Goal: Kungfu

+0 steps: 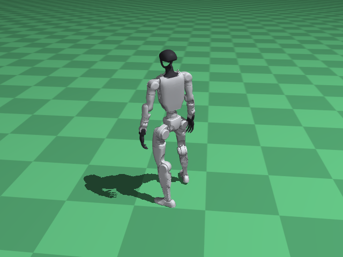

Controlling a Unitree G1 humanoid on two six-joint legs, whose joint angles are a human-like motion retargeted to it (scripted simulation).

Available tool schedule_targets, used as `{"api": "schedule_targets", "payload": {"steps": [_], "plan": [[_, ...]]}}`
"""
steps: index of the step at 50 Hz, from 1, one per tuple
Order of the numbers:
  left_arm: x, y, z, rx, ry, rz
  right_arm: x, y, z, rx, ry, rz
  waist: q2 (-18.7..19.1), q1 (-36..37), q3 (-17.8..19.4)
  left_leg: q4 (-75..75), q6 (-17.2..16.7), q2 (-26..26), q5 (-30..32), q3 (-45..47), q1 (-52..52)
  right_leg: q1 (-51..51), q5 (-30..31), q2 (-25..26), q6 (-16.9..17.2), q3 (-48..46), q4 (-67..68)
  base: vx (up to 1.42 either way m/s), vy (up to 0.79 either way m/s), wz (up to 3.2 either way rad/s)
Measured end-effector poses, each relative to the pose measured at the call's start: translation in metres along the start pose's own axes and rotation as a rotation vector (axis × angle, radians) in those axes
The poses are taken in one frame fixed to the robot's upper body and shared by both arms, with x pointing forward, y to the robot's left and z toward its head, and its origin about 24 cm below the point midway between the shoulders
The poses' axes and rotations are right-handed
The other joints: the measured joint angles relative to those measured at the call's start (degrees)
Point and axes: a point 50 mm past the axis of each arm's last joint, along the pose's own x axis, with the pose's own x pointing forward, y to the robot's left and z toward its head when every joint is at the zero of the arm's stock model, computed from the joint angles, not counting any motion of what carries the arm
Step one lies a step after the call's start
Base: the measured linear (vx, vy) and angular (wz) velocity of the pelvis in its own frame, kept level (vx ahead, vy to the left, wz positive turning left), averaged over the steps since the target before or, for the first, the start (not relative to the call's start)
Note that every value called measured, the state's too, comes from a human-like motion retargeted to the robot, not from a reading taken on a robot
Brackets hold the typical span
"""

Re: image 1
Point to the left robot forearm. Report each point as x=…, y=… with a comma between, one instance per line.
x=145, y=118

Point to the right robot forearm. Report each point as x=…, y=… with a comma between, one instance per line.
x=191, y=108

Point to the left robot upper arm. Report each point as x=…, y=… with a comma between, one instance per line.
x=152, y=86

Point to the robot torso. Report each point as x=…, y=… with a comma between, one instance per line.
x=171, y=96

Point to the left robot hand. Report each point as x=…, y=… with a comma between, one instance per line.
x=143, y=132

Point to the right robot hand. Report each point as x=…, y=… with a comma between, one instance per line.
x=190, y=124

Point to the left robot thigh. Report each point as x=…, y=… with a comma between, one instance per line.
x=160, y=134

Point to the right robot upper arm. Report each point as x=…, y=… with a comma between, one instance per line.
x=188, y=86

